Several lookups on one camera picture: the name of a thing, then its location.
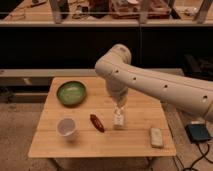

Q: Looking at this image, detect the clear plastic cup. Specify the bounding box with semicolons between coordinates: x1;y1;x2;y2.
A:
56;118;77;141

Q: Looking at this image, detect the white small bottle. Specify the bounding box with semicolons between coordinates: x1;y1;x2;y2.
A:
113;107;125;130

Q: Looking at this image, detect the green bowl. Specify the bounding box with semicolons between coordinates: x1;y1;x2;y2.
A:
56;81;87;106

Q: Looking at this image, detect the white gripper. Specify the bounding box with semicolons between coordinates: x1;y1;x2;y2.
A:
106;79;128;115

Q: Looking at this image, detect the dark blue foot pedal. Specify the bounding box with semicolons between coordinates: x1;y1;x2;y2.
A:
185;124;211;143

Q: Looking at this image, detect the wooden table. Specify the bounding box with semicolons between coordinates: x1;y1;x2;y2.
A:
28;77;176;159

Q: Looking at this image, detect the red-brown chili snack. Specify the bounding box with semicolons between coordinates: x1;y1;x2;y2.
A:
90;114;105;133

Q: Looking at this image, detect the black cable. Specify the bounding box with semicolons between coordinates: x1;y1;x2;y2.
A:
173;141;213;171

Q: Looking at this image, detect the white sponge block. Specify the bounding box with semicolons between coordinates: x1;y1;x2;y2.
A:
150;127;164;148

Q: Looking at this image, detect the wooden shelf with clutter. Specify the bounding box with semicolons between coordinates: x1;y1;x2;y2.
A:
0;0;213;27

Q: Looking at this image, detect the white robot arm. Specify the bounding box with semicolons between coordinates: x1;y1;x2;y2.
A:
95;44;213;122

